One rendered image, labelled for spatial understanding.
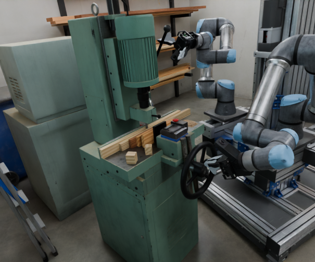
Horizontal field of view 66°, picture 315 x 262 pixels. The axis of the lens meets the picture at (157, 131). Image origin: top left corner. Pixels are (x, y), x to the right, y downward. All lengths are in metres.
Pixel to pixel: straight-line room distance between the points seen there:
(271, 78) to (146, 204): 0.80
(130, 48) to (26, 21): 2.37
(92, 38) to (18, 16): 2.14
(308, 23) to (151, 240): 1.47
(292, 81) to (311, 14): 0.36
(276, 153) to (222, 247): 1.19
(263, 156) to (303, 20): 0.96
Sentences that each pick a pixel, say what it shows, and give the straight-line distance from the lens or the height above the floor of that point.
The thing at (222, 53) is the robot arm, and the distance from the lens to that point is 1.45.
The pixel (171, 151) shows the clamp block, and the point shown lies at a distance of 1.16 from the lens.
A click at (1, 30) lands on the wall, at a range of 3.31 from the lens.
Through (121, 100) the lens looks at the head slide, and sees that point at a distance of 1.29.
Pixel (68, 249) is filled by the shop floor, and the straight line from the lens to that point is 2.10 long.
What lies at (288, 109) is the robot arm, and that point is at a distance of 1.45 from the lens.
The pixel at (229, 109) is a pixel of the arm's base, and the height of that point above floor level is 0.86.
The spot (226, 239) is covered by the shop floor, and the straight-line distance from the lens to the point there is 1.98.
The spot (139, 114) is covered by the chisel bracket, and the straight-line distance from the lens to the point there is 1.27.
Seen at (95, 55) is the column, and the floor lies 1.34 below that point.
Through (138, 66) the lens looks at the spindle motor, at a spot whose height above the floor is 1.30.
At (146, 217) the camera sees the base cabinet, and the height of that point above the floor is 0.57.
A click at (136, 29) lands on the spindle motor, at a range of 1.12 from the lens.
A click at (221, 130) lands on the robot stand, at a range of 1.81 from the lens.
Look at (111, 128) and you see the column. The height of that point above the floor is 0.95.
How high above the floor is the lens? 1.49
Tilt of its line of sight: 25 degrees down
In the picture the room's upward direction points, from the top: 6 degrees counter-clockwise
